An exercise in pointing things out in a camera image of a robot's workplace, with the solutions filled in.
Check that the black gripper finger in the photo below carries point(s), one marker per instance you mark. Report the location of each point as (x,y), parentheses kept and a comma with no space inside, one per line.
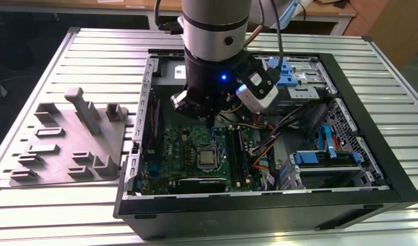
(186,102)
(228,102)

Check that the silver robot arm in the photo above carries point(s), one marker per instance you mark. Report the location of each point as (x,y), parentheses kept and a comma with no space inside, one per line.
(211,30)

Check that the black RAM slot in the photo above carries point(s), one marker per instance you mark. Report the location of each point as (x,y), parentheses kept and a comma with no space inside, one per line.
(231,156)
(236,156)

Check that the grey power supply unit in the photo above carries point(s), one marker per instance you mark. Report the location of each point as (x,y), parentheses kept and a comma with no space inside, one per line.
(164,87)

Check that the white board power connector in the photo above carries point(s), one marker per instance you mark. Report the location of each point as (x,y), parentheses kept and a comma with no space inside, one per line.
(252,151)

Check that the green motherboard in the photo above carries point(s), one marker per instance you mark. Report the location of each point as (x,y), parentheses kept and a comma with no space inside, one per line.
(176,156)

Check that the silver metal drive cage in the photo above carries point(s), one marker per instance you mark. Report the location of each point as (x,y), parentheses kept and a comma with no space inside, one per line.
(305,97)

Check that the silver CPU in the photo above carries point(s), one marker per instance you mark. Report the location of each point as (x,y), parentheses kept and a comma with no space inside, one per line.
(207,157)

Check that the CPU socket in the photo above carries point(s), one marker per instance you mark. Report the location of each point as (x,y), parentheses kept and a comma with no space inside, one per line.
(207,168)

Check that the hard disk in blue carrier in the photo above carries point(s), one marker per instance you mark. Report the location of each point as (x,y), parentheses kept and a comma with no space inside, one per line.
(306,157)

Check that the black graphics card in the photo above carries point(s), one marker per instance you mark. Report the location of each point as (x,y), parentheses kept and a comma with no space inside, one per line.
(202,184)

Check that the pale blue teach pendant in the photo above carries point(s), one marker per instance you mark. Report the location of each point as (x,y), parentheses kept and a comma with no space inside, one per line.
(287,12)

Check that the metal disk bay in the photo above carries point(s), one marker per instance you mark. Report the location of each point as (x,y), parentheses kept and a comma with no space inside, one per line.
(294,176)

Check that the grey parts rack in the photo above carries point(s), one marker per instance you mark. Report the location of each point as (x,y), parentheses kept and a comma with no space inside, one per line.
(75,143)

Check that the black PC case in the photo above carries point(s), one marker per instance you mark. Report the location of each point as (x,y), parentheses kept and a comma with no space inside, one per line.
(228,212)

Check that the brown wooden cabinet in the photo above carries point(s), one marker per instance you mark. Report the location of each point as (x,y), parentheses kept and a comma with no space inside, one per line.
(393,25)

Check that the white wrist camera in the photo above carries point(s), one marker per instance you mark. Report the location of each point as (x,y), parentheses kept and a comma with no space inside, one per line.
(259,102)

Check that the black camera bracket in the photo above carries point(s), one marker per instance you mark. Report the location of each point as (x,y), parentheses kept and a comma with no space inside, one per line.
(244,66)

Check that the blue plastic drive bracket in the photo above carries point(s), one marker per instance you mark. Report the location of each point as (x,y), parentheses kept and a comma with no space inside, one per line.
(289,77)

